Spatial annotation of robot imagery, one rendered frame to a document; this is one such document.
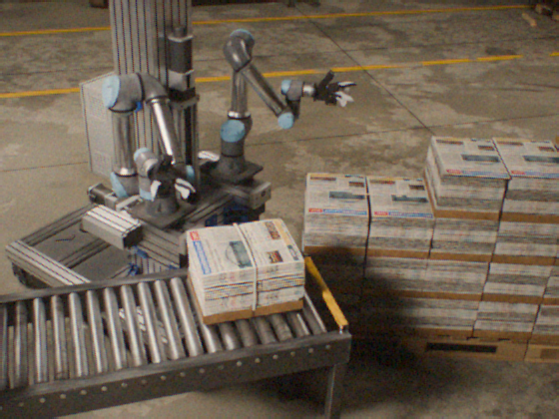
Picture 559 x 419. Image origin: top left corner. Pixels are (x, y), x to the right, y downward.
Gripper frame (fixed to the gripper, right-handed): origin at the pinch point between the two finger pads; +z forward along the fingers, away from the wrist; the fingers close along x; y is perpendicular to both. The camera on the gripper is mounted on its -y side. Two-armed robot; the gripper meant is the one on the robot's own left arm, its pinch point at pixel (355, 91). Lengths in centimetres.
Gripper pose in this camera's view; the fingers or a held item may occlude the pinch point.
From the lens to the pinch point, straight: 338.1
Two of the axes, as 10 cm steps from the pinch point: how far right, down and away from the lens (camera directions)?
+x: -1.9, 6.4, -7.5
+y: -0.2, 7.6, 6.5
